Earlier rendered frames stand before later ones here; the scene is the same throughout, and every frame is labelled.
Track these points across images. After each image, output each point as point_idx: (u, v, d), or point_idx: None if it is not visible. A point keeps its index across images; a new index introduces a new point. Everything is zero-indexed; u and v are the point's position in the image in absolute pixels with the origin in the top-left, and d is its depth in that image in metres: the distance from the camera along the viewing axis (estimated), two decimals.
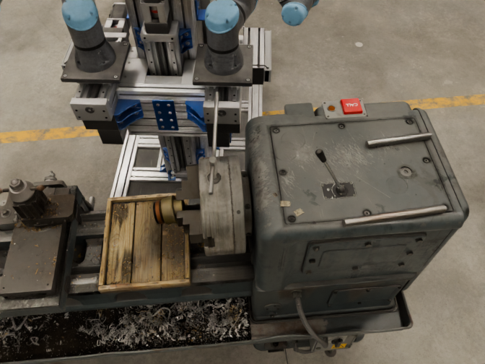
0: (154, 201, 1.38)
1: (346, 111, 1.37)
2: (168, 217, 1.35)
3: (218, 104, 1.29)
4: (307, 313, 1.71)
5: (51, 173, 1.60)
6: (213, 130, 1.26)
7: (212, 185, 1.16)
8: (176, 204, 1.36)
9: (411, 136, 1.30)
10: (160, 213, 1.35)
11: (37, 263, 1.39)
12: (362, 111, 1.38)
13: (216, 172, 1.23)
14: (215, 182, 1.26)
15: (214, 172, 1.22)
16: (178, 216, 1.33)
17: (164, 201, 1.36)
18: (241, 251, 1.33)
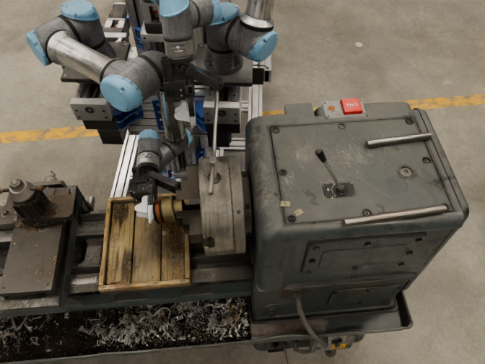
0: (154, 201, 1.38)
1: (346, 111, 1.37)
2: (168, 217, 1.35)
3: (218, 104, 1.29)
4: (307, 313, 1.71)
5: (51, 173, 1.60)
6: (213, 130, 1.26)
7: (212, 185, 1.16)
8: (176, 204, 1.36)
9: (411, 136, 1.30)
10: (160, 213, 1.35)
11: (37, 263, 1.39)
12: (362, 111, 1.38)
13: (216, 172, 1.23)
14: (215, 182, 1.26)
15: (214, 172, 1.22)
16: (178, 216, 1.33)
17: (164, 201, 1.36)
18: (241, 251, 1.33)
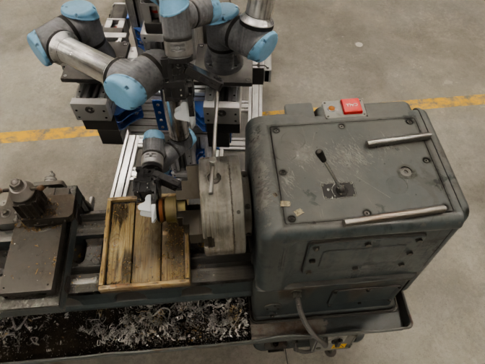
0: (156, 198, 1.38)
1: (346, 111, 1.37)
2: (170, 217, 1.35)
3: (218, 104, 1.29)
4: (307, 313, 1.71)
5: (51, 173, 1.60)
6: (213, 130, 1.26)
7: (212, 185, 1.16)
8: (180, 204, 1.36)
9: (411, 136, 1.30)
10: (163, 211, 1.35)
11: (37, 263, 1.39)
12: (362, 111, 1.38)
13: (216, 172, 1.23)
14: (215, 182, 1.26)
15: (214, 172, 1.22)
16: (178, 216, 1.33)
17: (168, 200, 1.36)
18: (241, 251, 1.33)
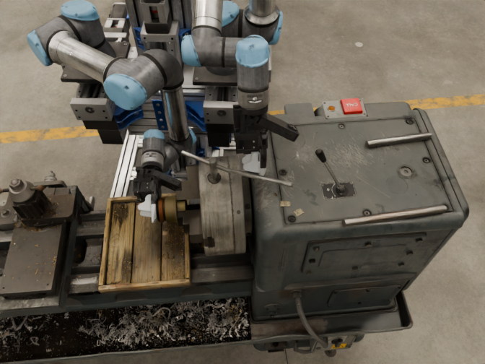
0: (156, 198, 1.38)
1: (346, 111, 1.37)
2: (170, 216, 1.35)
3: (276, 183, 1.13)
4: (307, 313, 1.71)
5: (51, 173, 1.60)
6: (248, 172, 1.17)
7: (188, 154, 1.22)
8: (180, 203, 1.36)
9: (411, 136, 1.30)
10: (163, 211, 1.35)
11: (37, 263, 1.39)
12: (362, 111, 1.38)
13: (209, 171, 1.23)
14: (208, 177, 1.27)
15: (209, 169, 1.23)
16: (178, 216, 1.33)
17: (168, 199, 1.36)
18: (241, 251, 1.33)
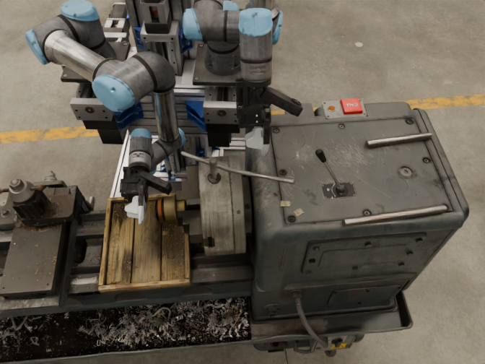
0: (156, 199, 1.38)
1: (346, 111, 1.37)
2: (169, 216, 1.35)
3: (278, 180, 1.13)
4: (307, 313, 1.71)
5: (51, 173, 1.60)
6: (250, 171, 1.17)
7: (188, 155, 1.22)
8: (179, 203, 1.36)
9: (411, 136, 1.30)
10: (162, 211, 1.35)
11: (37, 263, 1.39)
12: (362, 111, 1.38)
13: (210, 171, 1.23)
14: (208, 177, 1.27)
15: (209, 169, 1.23)
16: (178, 216, 1.33)
17: (167, 200, 1.36)
18: (241, 251, 1.33)
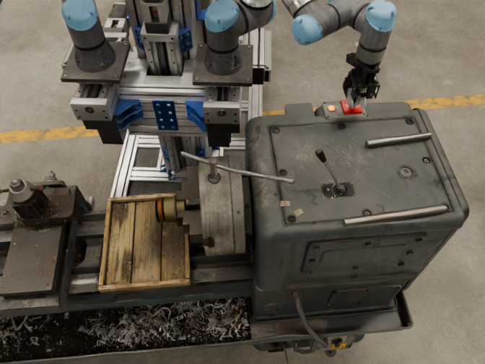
0: (156, 199, 1.38)
1: (346, 112, 1.38)
2: (169, 216, 1.35)
3: (278, 180, 1.13)
4: (307, 313, 1.71)
5: (51, 173, 1.60)
6: (250, 171, 1.17)
7: (188, 155, 1.22)
8: (179, 203, 1.36)
9: (411, 136, 1.30)
10: (162, 211, 1.35)
11: (37, 263, 1.39)
12: (362, 112, 1.38)
13: (210, 171, 1.23)
14: (208, 177, 1.27)
15: (209, 169, 1.23)
16: (178, 216, 1.33)
17: (167, 200, 1.36)
18: (241, 251, 1.33)
